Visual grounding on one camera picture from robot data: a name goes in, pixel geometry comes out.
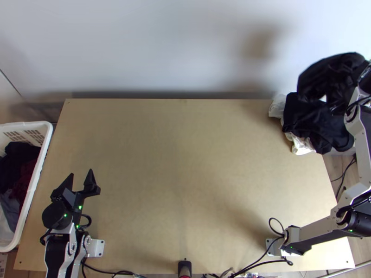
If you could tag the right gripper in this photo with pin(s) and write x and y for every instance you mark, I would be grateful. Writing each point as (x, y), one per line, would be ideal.
(358, 72)

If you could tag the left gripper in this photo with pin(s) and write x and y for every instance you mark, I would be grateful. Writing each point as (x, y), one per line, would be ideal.
(79, 198)

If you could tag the black garment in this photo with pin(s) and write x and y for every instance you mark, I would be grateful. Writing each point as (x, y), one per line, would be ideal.
(316, 78)

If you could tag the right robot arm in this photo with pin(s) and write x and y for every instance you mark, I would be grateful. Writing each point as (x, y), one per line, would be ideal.
(313, 237)

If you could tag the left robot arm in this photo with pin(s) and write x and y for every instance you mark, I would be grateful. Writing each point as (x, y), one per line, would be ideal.
(61, 254)

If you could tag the heap of clothes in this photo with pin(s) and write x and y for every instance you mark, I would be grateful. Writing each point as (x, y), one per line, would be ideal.
(313, 124)
(17, 162)

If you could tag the white laundry basket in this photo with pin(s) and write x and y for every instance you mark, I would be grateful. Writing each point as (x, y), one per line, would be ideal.
(29, 127)

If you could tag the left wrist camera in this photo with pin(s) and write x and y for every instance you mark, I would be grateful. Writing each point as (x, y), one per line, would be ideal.
(69, 197)

